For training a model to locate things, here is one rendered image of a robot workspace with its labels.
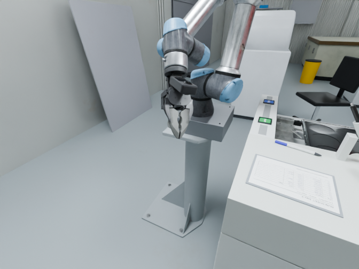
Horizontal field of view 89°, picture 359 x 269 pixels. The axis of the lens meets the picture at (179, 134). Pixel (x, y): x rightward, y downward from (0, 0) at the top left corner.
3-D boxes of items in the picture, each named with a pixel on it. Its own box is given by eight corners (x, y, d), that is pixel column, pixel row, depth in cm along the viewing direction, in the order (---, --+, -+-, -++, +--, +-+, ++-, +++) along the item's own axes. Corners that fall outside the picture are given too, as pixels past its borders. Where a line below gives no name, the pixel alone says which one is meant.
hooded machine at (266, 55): (270, 125, 283) (304, 7, 206) (226, 117, 308) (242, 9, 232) (272, 107, 344) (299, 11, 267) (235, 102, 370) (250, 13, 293)
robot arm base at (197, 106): (182, 114, 101) (182, 96, 95) (193, 104, 112) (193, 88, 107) (208, 119, 95) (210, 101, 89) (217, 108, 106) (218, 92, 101)
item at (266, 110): (272, 117, 118) (278, 96, 111) (265, 168, 76) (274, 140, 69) (257, 114, 122) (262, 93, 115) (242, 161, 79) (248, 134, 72)
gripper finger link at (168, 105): (178, 123, 56) (177, 94, 56) (180, 122, 54) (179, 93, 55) (163, 122, 54) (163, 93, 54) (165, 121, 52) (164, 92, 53)
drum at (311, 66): (297, 80, 516) (304, 58, 487) (312, 81, 502) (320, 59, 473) (298, 83, 488) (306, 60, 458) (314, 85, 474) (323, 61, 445)
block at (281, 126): (293, 129, 91) (294, 124, 90) (293, 133, 89) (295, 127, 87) (275, 126, 94) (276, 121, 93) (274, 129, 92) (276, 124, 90)
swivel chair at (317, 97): (333, 127, 278) (368, 56, 227) (338, 148, 231) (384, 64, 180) (286, 118, 305) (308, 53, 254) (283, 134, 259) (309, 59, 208)
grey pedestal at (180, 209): (141, 219, 146) (126, 129, 104) (168, 182, 180) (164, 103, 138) (202, 247, 127) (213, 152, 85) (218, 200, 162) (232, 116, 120)
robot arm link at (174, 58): (191, 54, 55) (165, 49, 52) (192, 69, 55) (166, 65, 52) (182, 64, 62) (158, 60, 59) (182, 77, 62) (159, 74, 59)
